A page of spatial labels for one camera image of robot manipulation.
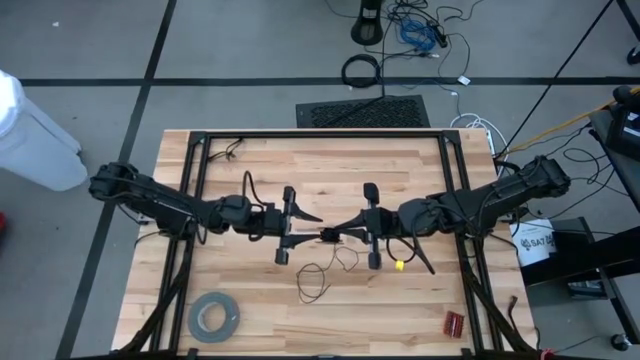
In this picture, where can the black power strip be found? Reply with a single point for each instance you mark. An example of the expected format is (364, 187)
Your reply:
(439, 35)

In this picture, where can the black aluminium table frame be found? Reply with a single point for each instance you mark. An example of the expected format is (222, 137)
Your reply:
(325, 134)

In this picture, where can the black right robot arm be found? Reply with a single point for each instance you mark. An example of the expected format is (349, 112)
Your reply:
(500, 195)

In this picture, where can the grey duct tape roll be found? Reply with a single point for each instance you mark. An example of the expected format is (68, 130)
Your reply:
(200, 330)

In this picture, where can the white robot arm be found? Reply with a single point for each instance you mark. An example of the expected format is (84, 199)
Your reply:
(35, 145)

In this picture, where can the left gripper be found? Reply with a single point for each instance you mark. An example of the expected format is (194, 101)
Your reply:
(270, 222)

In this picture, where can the white plug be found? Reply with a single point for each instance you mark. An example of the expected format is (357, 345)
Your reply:
(463, 80)

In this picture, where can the black caster wheel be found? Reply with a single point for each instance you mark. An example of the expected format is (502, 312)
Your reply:
(621, 342)

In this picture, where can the black electronic device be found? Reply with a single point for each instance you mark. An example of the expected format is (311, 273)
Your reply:
(630, 135)

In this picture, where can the black equipment cart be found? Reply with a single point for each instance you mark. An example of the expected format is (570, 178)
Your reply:
(575, 260)

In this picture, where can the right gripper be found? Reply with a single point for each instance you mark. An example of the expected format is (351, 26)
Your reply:
(385, 222)

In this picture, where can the red connector block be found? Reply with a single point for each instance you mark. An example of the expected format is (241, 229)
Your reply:
(454, 325)

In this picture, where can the black floor mat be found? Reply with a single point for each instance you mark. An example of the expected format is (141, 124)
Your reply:
(365, 112)

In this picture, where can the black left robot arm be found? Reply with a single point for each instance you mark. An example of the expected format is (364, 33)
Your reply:
(160, 200)

